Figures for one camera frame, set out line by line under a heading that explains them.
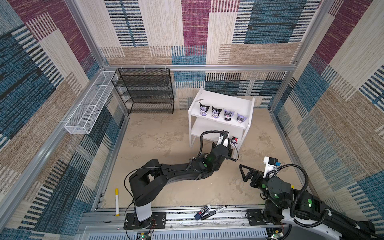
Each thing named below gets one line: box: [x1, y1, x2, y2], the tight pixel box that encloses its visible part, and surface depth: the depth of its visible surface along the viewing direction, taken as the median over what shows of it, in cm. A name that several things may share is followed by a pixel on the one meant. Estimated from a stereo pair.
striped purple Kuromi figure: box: [211, 105, 223, 119], surface depth 70 cm
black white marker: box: [200, 205, 228, 221], surface depth 76 cm
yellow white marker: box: [115, 188, 120, 217], surface depth 79 cm
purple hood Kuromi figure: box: [236, 113, 248, 124], surface depth 69 cm
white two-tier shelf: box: [188, 87, 256, 157], surface depth 75 cm
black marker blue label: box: [194, 203, 211, 221], surface depth 76 cm
